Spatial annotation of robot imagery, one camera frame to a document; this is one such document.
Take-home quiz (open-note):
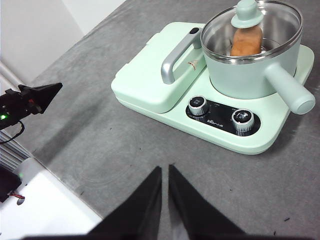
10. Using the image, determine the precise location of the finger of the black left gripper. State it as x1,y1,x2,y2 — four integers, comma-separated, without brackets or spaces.
18,82,63,116

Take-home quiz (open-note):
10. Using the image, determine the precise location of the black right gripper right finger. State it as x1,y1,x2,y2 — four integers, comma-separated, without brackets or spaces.
168,164,320,240

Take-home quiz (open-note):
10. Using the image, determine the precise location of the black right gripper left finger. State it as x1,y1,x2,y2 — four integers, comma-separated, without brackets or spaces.
22,166,163,240

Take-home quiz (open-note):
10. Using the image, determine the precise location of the brown potato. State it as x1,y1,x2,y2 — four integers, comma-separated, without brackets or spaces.
229,26,263,57

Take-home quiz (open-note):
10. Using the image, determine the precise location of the glass lid with green knob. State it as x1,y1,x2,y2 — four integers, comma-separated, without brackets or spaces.
201,0,303,62

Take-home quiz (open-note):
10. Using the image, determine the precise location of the grey ribbed panel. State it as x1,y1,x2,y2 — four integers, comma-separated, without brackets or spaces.
0,131,32,167

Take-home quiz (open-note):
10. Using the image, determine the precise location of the black device box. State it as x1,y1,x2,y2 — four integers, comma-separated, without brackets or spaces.
0,166,24,203

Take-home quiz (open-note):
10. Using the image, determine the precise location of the mint green breakfast maker base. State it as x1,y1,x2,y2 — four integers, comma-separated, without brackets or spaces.
110,22,315,155

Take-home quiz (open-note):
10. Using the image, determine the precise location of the silver control knob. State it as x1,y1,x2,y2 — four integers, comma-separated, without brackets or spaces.
231,109,255,133
187,96,208,116

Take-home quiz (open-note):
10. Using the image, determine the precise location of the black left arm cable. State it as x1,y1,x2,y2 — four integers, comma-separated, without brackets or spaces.
0,120,26,145

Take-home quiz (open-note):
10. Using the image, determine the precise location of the red and black wire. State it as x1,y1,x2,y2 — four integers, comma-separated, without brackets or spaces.
7,190,26,206

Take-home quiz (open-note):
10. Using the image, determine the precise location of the green griddle cover silver handle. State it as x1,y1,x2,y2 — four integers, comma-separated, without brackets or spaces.
111,22,208,115

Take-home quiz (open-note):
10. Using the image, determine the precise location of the mint green pot with handle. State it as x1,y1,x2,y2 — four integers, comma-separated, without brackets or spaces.
201,0,316,115

